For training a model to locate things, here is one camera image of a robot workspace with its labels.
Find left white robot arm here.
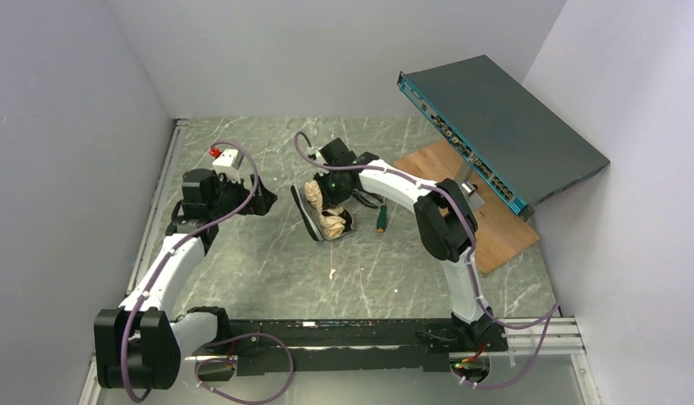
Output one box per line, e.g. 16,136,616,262
94,169,278,392

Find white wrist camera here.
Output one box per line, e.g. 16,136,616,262
307,147,318,160
209,147,244,184

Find beige umbrella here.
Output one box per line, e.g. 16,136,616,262
303,181,354,240

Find green handled screwdriver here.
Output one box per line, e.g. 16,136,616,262
376,199,388,233

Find metal switch stand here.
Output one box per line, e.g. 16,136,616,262
454,161,485,211

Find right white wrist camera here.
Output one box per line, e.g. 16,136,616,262
307,147,318,160

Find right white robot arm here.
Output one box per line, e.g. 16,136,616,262
307,138,508,352

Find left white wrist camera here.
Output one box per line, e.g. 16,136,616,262
209,147,244,184

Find wooden board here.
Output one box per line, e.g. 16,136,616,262
394,141,539,276

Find dark teal network switch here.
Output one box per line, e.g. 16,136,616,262
397,55,610,221

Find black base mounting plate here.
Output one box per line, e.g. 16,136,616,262
195,318,509,376

